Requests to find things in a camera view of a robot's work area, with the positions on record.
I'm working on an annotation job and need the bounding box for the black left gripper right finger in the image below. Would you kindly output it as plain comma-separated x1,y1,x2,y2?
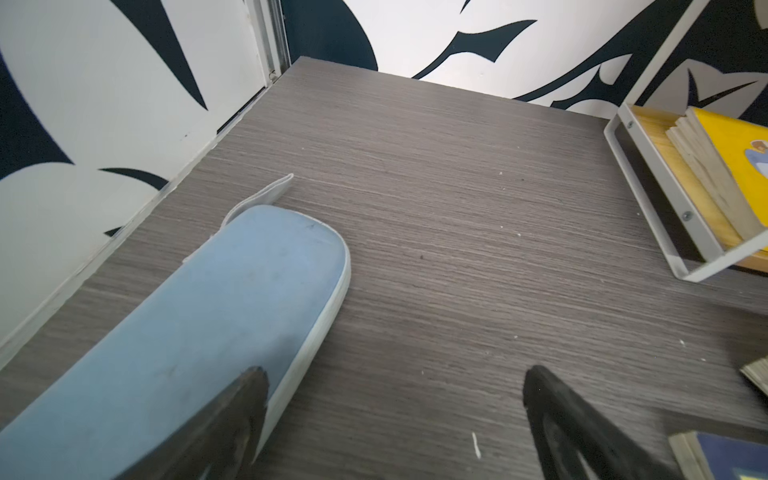
523,365,681,479

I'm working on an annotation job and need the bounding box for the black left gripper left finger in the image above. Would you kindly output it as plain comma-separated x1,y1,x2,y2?
119,367,269,479

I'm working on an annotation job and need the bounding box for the blue book with yellow label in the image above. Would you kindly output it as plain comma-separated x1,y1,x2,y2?
668,431,767,480

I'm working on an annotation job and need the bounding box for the light blue glasses case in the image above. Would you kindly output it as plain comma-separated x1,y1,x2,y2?
1,177,351,479

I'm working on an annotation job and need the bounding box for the white wooden two-tier shelf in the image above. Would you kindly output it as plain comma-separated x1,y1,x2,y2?
604,1,767,283

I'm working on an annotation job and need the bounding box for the yellow cartoon book on shelf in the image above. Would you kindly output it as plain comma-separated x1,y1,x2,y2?
666,107,767,240

